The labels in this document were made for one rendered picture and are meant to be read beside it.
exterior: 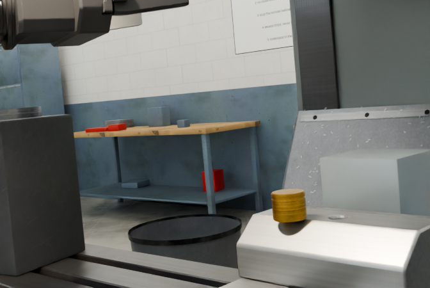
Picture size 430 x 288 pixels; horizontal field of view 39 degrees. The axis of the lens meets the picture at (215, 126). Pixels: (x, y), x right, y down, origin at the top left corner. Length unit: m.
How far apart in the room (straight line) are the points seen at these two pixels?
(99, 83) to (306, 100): 6.75
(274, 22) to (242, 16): 0.39
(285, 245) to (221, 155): 5.82
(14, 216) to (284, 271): 0.44
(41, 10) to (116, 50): 6.87
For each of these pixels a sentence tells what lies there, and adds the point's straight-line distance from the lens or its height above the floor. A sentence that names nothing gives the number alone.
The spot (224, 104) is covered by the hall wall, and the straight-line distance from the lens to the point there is 6.12.
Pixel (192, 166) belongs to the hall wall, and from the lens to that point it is 6.52.
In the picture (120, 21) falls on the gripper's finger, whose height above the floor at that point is 1.23.
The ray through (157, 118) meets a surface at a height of 0.97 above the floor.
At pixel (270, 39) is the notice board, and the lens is 5.74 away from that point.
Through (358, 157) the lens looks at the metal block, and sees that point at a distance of 0.43.
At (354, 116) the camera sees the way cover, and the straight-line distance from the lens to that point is 0.86.
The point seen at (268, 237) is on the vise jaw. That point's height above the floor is 1.06.
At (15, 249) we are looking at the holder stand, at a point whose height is 1.00.
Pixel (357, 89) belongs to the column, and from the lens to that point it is 0.87.
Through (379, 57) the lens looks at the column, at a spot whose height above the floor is 1.19.
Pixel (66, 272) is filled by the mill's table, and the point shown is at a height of 0.97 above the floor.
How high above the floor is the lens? 1.16
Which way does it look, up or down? 3 degrees down
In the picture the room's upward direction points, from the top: 5 degrees counter-clockwise
